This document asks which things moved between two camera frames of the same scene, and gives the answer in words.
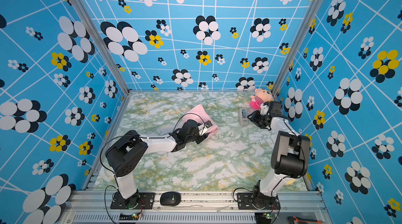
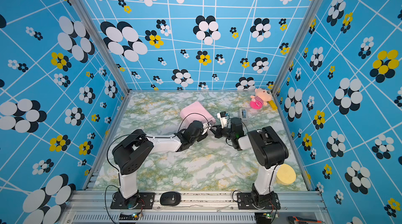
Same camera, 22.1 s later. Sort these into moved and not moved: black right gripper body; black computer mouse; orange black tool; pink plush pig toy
Moved: black right gripper body
Not moved: orange black tool; pink plush pig toy; black computer mouse
